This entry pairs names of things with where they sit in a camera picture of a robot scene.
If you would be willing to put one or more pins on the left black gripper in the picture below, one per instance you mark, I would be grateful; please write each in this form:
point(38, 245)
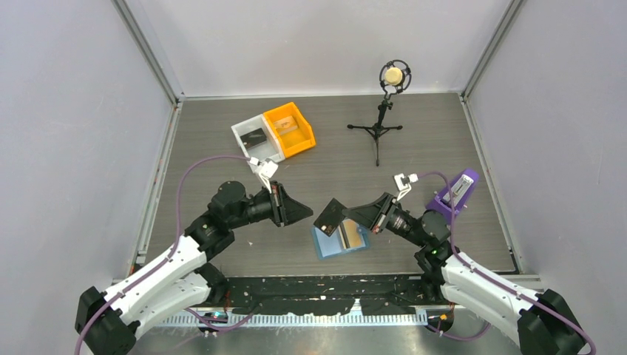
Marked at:
point(284, 209)

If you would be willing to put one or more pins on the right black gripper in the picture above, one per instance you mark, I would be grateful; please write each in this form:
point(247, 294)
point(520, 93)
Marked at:
point(371, 214)

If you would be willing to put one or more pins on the blue card holder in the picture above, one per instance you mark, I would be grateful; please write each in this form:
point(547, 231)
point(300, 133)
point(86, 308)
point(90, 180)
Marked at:
point(327, 247)

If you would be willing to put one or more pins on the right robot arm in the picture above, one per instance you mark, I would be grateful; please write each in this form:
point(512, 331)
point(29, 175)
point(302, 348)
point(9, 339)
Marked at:
point(537, 322)

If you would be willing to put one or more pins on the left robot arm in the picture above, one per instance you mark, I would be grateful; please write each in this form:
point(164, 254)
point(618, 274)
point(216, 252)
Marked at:
point(111, 321)

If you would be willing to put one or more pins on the gold credit card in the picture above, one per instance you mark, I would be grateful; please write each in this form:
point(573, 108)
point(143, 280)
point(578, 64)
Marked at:
point(350, 236)

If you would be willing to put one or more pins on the card in orange bin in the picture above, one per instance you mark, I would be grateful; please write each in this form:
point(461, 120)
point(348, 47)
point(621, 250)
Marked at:
point(285, 125)

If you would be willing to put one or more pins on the white plastic bin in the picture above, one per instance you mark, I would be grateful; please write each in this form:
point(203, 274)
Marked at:
point(270, 149)

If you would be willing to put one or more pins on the orange plastic bin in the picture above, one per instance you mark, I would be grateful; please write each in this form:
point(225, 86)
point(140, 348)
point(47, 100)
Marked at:
point(293, 132)

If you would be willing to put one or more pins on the black tripod mic stand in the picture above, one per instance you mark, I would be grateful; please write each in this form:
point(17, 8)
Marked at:
point(378, 129)

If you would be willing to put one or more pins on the purple metronome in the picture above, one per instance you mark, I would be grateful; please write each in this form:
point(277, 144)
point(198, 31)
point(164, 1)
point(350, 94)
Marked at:
point(450, 202)

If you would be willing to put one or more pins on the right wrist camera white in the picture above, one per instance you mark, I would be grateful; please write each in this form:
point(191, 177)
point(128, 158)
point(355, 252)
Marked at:
point(404, 184)

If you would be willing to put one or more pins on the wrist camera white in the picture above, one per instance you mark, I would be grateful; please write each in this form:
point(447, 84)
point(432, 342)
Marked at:
point(404, 184)
point(264, 170)

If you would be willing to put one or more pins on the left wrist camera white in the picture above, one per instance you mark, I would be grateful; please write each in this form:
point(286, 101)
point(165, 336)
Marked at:
point(264, 170)

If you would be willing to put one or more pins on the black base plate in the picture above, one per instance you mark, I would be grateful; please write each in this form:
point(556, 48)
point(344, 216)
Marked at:
point(378, 294)

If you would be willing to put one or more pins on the microphone with shock mount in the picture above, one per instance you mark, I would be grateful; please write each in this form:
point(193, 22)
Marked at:
point(395, 77)

